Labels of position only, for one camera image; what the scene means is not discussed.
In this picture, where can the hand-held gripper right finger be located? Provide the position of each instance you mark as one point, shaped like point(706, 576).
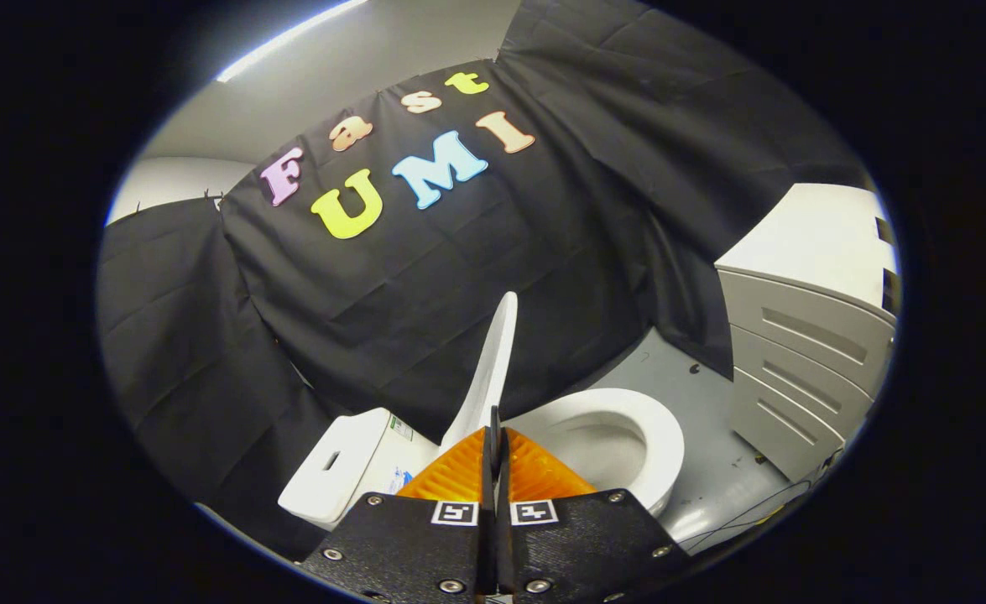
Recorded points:
point(576, 545)

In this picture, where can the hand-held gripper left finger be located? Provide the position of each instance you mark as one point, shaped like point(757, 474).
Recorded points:
point(409, 545)

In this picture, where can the white toilet lid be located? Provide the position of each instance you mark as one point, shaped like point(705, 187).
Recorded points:
point(488, 369)

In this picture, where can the white toilet tank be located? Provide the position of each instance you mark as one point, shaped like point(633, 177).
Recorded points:
point(350, 470)

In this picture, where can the white toilet bowl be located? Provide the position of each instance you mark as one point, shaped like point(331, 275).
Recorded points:
point(652, 445)

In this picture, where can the black backdrop cloth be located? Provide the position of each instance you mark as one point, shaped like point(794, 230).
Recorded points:
point(425, 277)

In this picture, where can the white drawer cabinet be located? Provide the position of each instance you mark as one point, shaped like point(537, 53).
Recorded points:
point(803, 335)

